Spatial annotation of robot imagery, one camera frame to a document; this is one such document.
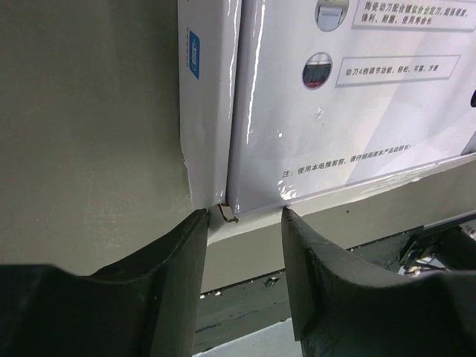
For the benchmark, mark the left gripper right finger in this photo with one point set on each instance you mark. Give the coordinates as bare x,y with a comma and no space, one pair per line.
344,305

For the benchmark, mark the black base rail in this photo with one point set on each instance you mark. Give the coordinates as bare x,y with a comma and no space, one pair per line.
253,317

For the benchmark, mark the white cardboard box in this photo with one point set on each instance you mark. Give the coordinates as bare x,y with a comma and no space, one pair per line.
312,105

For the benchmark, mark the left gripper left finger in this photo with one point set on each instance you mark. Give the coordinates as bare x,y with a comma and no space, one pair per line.
142,305

